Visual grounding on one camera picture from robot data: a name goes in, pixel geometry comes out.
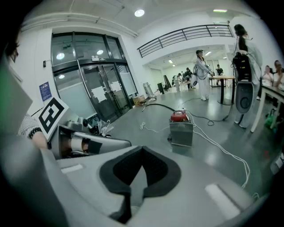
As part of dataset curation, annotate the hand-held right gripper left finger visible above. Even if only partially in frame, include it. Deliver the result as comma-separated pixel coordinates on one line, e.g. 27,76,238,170
41,145,147,227

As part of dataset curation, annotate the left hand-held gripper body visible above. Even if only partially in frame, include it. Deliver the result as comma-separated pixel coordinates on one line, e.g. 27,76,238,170
38,97,132,160

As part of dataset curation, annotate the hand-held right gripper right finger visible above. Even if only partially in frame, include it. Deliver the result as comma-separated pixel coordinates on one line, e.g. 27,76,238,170
130,145,256,227

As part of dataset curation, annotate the red vacuum cleaner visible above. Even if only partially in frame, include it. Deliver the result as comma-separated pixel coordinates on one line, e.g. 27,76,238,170
167,109,196,148

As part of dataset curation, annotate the person's left forearm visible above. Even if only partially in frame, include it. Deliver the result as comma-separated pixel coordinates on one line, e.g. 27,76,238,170
17,113,49,149

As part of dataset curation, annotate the white paper sheet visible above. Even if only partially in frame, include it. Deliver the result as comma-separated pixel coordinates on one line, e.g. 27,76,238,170
110,80,122,92
91,86,107,103

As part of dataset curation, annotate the black framed glass door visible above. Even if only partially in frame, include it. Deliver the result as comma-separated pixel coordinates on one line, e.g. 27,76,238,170
51,31,138,123

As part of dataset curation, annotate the cardboard box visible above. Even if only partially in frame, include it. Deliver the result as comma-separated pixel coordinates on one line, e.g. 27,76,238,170
132,95,146,107

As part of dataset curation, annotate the wooden top table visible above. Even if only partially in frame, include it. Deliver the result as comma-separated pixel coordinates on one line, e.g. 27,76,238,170
209,75,236,105

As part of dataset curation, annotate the white table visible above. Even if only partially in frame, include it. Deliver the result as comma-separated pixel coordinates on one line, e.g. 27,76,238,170
250,84,284,133

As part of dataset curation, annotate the black metal railing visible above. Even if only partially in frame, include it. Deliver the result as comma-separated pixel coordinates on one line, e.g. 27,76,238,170
137,24,234,59

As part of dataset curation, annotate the blue wall poster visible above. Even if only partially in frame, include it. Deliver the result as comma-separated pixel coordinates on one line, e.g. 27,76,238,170
39,81,53,102

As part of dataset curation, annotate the black bead bracelet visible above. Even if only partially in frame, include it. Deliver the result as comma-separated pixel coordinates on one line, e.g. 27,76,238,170
27,127,43,140

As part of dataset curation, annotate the white power cable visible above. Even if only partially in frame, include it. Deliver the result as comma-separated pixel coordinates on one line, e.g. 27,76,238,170
190,115,251,189
188,112,251,189

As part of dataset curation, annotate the black floor cable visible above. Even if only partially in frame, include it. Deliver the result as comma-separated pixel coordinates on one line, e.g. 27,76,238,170
181,97,233,127

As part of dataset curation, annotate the white coiled cord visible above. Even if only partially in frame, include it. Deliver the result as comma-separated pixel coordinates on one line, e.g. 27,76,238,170
139,121,172,134

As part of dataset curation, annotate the black vacuum hose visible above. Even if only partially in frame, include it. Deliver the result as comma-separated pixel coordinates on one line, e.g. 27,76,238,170
142,102,176,113

